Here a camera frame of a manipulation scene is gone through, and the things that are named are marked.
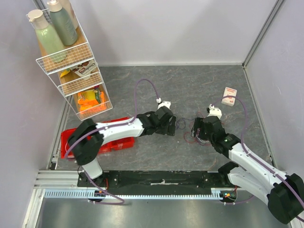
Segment red cable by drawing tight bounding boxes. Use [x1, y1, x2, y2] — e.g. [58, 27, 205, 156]
[183, 118, 226, 146]

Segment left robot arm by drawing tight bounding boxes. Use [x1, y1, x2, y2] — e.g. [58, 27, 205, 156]
[67, 106, 176, 187]

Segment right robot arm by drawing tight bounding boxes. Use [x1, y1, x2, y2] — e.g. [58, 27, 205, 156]
[191, 116, 304, 224]

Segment small white card box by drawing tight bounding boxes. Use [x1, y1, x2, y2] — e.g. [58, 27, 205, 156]
[221, 87, 237, 106]

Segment red bin right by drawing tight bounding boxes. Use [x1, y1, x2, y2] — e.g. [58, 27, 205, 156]
[111, 117, 135, 151]

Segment red bin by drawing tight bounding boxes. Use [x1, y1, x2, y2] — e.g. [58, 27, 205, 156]
[111, 117, 135, 151]
[98, 142, 112, 154]

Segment red bin middle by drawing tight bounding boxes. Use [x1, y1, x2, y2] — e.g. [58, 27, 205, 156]
[98, 142, 112, 154]

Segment orange snack packs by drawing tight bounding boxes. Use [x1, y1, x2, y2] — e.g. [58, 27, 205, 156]
[77, 89, 106, 112]

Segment chocolate cookie box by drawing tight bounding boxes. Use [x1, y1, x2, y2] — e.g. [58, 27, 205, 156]
[70, 59, 97, 77]

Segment light green bottle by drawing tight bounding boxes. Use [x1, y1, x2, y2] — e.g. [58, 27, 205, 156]
[28, 9, 66, 63]

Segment dark green bottle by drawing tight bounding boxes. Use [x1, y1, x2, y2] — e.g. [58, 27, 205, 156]
[47, 0, 78, 46]

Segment beige bottle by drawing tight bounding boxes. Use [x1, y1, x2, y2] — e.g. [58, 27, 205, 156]
[59, 0, 78, 29]

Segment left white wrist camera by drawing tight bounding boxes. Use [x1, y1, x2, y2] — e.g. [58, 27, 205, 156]
[156, 98, 171, 109]

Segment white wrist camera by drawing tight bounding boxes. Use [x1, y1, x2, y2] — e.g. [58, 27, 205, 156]
[156, 98, 171, 109]
[207, 104, 222, 119]

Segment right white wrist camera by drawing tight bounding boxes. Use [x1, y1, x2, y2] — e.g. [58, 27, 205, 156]
[207, 104, 222, 119]

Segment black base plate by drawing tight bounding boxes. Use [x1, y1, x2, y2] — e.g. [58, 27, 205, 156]
[77, 170, 238, 196]

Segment slotted cable duct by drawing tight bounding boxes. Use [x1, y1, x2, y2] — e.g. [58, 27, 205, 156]
[44, 186, 222, 200]

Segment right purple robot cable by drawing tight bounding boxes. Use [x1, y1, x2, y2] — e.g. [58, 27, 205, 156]
[211, 95, 304, 221]

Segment white wire shelf rack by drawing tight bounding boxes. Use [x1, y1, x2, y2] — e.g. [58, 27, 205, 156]
[36, 8, 113, 121]

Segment aluminium frame rail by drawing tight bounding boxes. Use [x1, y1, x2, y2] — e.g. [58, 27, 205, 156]
[34, 170, 78, 189]

